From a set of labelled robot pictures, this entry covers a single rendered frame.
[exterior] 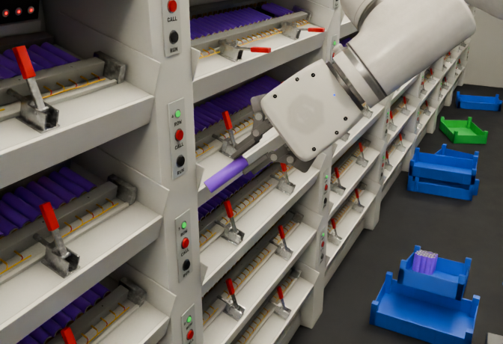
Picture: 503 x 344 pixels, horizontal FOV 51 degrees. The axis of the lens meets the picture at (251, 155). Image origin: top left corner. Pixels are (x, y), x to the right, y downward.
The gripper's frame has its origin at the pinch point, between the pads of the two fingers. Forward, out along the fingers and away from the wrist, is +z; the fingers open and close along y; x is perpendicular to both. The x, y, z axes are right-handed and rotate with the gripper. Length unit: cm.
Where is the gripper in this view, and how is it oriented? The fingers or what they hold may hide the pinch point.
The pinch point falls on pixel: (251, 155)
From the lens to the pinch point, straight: 69.8
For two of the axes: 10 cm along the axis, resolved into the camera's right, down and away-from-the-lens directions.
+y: 5.9, 8.1, -0.4
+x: 2.1, -1.1, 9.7
